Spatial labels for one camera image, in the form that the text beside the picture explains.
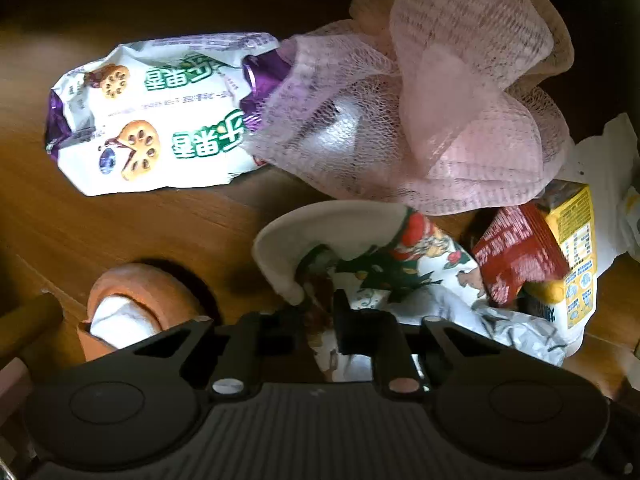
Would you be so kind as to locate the white tissue wad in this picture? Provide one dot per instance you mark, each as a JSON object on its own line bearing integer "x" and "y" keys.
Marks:
{"x": 125, "y": 320}

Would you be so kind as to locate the tan mesh net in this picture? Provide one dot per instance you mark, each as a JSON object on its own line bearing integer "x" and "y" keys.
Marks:
{"x": 370, "y": 10}

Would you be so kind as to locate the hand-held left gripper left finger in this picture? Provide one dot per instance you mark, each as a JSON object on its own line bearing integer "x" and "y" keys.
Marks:
{"x": 280, "y": 330}

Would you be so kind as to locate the white and purple snack packet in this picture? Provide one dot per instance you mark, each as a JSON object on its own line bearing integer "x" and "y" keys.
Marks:
{"x": 150, "y": 110}

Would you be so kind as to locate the white paper sheet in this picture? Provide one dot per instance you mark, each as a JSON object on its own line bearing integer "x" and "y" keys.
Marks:
{"x": 610, "y": 160}

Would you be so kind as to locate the pink mesh net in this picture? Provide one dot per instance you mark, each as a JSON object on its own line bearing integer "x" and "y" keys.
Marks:
{"x": 450, "y": 110}

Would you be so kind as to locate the yellow drink carton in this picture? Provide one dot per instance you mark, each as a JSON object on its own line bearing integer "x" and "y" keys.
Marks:
{"x": 575, "y": 240}

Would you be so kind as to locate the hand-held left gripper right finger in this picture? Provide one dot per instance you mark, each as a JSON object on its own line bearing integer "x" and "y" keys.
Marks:
{"x": 355, "y": 330}

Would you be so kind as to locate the brown wooden post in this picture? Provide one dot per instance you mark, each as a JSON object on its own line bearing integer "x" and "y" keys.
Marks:
{"x": 30, "y": 322}

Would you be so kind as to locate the crumpled silver white paper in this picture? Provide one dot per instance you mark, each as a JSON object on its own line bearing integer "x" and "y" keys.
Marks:
{"x": 500, "y": 325}

